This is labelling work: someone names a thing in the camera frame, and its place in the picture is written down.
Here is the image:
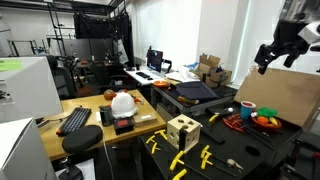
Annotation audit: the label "small black keyboard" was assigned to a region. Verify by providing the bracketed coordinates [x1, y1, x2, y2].
[135, 71, 152, 80]

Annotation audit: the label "black flat hex key holder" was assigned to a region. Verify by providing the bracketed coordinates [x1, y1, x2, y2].
[203, 105, 242, 118]

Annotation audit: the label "green toy vegetable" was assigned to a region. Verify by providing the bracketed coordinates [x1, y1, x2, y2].
[257, 106, 279, 118]

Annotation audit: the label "green sticky note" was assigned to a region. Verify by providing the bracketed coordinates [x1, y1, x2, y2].
[0, 58, 24, 72]

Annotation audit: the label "black hanging curtain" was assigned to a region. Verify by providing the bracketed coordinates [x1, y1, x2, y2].
[73, 11, 134, 64]

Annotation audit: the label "black wedge hex key stand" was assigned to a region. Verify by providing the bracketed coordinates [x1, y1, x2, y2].
[199, 123, 229, 145]

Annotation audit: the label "orange bowl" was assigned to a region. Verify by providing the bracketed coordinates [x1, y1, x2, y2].
[153, 80, 172, 89]

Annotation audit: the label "brown round object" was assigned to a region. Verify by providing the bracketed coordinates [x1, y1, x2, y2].
[103, 89, 117, 101]

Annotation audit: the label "large brown cardboard sheet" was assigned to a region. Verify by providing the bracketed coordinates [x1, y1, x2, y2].
[233, 65, 320, 128]

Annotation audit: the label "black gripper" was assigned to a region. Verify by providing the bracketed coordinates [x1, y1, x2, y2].
[253, 19, 312, 76]

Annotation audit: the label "black metal rack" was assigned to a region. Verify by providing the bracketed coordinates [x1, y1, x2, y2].
[48, 1, 68, 58]

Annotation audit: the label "blue cup with red rim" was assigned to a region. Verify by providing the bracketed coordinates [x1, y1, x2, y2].
[239, 100, 257, 121]

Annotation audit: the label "orange toy fruit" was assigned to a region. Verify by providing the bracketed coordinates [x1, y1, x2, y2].
[257, 115, 270, 125]

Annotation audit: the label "wooden shape sorter box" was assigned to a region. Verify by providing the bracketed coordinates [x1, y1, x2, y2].
[166, 113, 202, 155]

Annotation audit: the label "black box with red label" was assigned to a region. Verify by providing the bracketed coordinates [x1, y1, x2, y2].
[113, 117, 135, 136]

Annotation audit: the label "black monitor with lit screen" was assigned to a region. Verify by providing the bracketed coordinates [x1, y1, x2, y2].
[146, 48, 165, 73]

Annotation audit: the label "dark cylindrical mug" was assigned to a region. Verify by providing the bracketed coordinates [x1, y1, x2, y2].
[99, 104, 115, 127]

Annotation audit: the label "red plastic bowl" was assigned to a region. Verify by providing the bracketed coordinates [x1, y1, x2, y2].
[252, 114, 283, 131]

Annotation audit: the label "white desk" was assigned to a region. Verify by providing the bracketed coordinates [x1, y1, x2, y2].
[124, 66, 201, 88]

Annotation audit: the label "open cardboard box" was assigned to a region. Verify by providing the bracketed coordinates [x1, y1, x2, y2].
[198, 53, 233, 89]

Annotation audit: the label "light wooden desk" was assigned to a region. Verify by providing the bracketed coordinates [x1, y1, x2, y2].
[38, 89, 168, 163]

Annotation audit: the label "plain white cabinet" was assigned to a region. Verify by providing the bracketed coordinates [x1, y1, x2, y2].
[0, 116, 58, 180]

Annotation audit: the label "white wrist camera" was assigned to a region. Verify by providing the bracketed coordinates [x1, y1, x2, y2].
[297, 21, 320, 45]

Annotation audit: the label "small tan box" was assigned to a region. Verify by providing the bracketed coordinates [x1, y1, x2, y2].
[132, 112, 158, 128]

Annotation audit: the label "white paper stack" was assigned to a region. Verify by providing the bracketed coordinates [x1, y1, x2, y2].
[164, 64, 201, 84]

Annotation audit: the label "yellow block on mat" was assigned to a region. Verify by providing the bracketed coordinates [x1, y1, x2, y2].
[199, 144, 233, 166]

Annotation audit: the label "black mesh office chair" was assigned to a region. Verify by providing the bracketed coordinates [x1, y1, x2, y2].
[88, 61, 129, 94]

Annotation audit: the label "black round stool cushion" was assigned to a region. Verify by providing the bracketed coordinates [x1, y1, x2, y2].
[61, 124, 104, 155]

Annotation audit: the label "navy plastic tote lid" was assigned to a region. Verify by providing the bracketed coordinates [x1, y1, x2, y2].
[174, 80, 219, 101]

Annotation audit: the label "white hanging cable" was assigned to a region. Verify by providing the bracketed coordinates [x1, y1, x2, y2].
[101, 133, 116, 180]

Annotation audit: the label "black headphones on stand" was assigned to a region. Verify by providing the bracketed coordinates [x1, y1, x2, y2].
[162, 58, 174, 74]

